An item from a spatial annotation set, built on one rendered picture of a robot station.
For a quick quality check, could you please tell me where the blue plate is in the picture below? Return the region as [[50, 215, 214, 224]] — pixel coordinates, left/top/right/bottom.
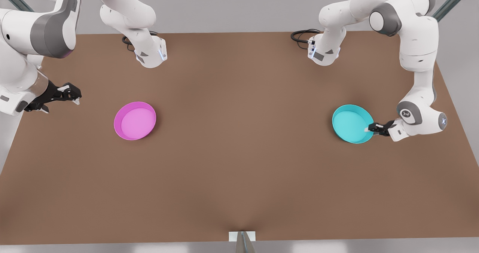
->
[[332, 104, 375, 144]]

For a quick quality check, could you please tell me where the pink plate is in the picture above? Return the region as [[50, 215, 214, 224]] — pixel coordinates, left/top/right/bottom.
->
[[114, 101, 157, 141]]

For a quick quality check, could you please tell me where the black cable loop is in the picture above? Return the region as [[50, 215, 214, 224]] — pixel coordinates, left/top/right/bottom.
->
[[122, 31, 159, 52], [291, 29, 323, 50]]

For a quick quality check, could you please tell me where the silver frame post with foot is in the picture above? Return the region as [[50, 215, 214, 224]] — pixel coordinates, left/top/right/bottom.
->
[[229, 231, 256, 253]]

